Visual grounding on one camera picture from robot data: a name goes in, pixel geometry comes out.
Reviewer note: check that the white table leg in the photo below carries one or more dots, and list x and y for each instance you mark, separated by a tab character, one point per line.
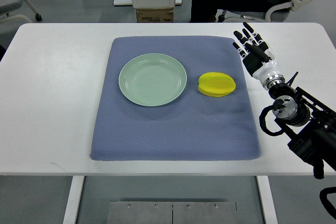
73	202
266	200

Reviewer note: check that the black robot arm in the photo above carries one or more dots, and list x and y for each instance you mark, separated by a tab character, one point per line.
308	123

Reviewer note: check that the white table right leg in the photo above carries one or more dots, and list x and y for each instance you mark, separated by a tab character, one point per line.
266	200

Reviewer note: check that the yellow starfruit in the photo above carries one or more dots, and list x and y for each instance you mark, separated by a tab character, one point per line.
216	84

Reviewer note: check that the light green plate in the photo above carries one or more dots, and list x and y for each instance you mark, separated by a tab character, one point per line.
152	79

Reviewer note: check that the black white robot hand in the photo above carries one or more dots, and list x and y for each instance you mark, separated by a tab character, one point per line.
258	58

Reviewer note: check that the blue textured mat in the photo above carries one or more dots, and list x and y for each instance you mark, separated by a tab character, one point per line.
194	127

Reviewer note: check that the grey chair left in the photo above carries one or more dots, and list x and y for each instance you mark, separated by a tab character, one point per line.
9	21

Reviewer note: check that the metal floor plate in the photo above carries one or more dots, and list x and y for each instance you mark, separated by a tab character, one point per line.
172	212

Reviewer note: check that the white table left leg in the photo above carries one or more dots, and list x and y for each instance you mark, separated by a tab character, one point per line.
73	202

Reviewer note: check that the cardboard box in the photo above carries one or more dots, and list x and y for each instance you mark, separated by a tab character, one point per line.
153	15

